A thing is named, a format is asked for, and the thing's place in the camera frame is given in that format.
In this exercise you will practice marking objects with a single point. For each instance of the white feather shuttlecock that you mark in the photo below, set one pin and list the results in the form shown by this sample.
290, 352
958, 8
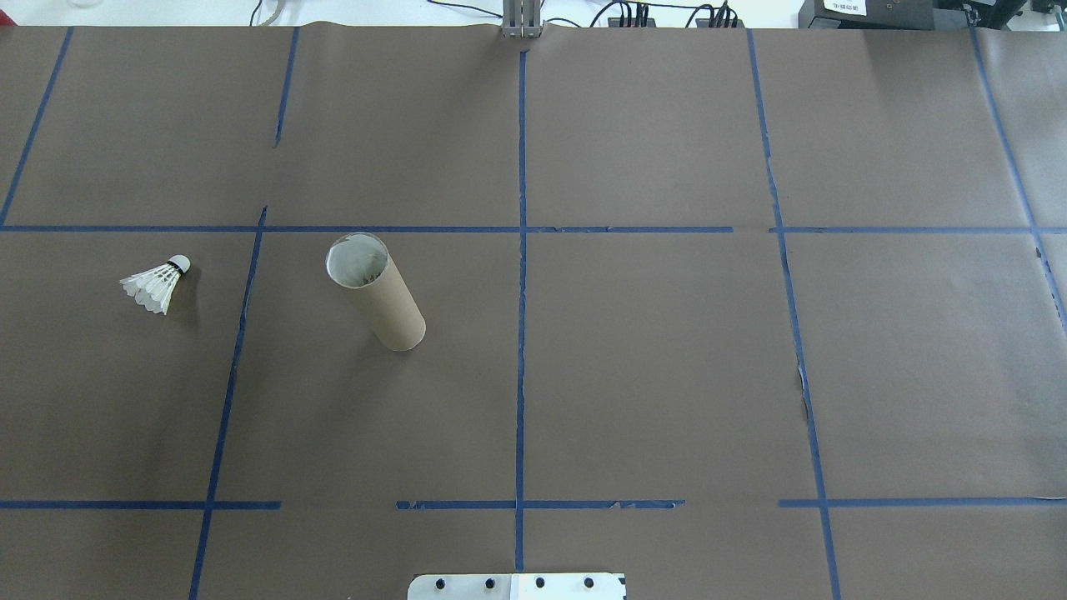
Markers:
360, 267
157, 286

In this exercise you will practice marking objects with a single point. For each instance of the brown cardboard tube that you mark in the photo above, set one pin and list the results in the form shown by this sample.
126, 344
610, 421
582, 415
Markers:
392, 312

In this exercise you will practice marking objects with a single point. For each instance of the black orange connector block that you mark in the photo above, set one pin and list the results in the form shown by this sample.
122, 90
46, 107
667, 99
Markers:
721, 17
629, 17

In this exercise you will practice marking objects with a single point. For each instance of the black computer box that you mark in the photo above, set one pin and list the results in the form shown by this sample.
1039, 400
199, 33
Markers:
884, 18

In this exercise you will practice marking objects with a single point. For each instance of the aluminium profile post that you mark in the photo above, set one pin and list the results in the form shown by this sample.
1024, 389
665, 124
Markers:
522, 21

